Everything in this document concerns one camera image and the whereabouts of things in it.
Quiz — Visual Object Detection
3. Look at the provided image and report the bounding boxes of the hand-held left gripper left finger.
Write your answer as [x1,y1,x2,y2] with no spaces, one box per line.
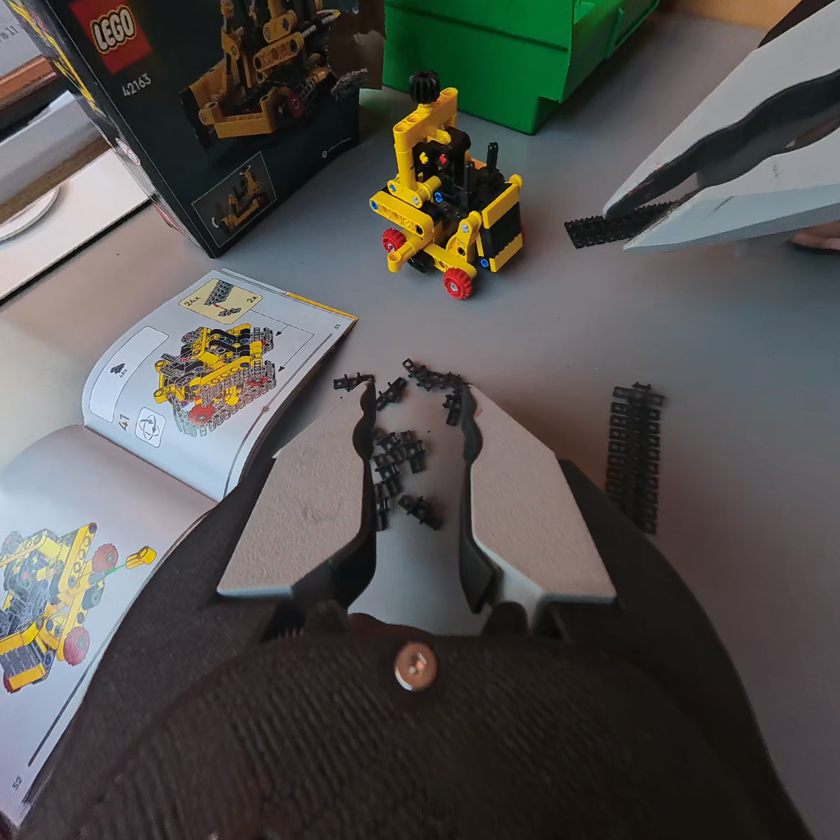
[217,386,378,616]

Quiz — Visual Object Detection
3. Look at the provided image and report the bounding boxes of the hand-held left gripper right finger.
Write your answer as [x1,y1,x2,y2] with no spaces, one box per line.
[458,386,618,631]

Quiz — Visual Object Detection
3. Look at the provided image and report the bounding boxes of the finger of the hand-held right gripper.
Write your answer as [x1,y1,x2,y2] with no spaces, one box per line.
[602,5,840,219]
[623,125,840,253]

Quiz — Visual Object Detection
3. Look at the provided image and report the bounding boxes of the pile of track links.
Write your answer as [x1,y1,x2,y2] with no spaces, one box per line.
[332,357,473,530]

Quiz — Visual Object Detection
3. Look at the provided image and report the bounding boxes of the long black track strip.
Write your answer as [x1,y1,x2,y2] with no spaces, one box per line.
[565,202,677,249]

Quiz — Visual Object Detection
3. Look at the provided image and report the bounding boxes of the lego instruction booklet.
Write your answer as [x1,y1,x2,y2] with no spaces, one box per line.
[0,268,360,809]

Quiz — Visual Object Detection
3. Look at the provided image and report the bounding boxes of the yellow lego bulldozer model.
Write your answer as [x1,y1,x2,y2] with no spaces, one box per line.
[368,70,526,302]

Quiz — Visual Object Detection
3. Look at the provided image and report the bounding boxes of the black lego set box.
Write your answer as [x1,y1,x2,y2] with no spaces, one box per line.
[45,0,385,259]

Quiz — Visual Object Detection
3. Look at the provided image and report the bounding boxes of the short black track strip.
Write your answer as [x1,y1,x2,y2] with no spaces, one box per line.
[604,382,665,534]

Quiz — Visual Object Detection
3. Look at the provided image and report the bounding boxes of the green cardboard box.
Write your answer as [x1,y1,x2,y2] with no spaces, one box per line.
[382,0,661,136]

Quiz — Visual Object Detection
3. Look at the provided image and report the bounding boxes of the white flat board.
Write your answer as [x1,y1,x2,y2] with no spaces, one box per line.
[0,147,154,305]

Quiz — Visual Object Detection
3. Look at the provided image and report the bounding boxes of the white round base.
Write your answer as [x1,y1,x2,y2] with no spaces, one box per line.
[0,187,61,243]

